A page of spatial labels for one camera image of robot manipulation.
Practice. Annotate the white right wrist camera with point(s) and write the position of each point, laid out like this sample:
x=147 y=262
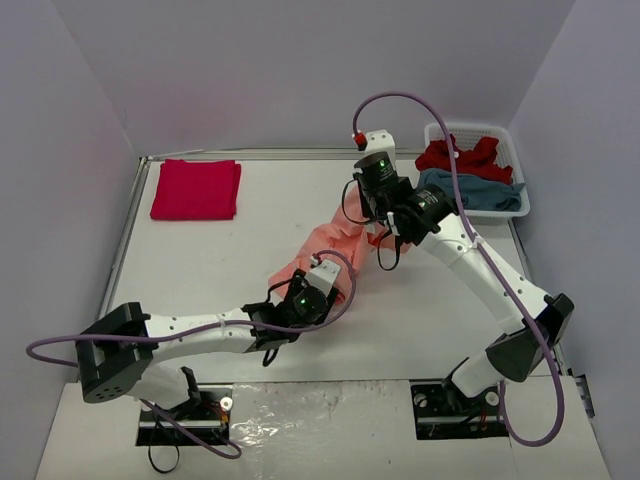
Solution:
x=380 y=141

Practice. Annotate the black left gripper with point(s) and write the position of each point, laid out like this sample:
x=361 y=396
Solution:
x=331 y=293

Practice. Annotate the salmon pink t-shirt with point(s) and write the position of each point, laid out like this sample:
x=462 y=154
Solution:
x=355 y=242

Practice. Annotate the folded red t-shirt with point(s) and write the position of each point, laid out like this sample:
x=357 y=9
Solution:
x=196 y=191

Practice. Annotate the blue-grey t-shirt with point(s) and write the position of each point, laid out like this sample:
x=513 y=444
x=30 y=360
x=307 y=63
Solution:
x=476 y=193

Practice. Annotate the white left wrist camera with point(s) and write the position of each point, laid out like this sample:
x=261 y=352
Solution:
x=323 y=274

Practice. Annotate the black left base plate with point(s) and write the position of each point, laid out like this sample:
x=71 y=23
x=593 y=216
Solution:
x=208 y=421

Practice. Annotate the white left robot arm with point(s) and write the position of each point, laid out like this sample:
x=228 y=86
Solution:
x=126 y=352

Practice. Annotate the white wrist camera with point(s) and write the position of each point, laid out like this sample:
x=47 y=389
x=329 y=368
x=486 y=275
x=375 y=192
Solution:
x=323 y=274
x=380 y=141

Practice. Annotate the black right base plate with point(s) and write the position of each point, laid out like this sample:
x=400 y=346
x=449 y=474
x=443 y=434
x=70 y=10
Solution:
x=442 y=413

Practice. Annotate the dark red t-shirt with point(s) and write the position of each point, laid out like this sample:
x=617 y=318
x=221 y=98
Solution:
x=480 y=161

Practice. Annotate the white plastic laundry basket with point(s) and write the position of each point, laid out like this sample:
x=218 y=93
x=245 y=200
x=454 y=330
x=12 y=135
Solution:
x=467 y=135

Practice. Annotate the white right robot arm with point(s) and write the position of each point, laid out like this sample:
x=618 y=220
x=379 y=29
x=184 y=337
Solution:
x=530 y=318

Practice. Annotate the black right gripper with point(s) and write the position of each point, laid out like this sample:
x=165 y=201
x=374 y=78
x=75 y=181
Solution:
x=368 y=201

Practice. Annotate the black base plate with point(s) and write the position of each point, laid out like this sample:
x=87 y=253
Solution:
x=208 y=421
x=442 y=413

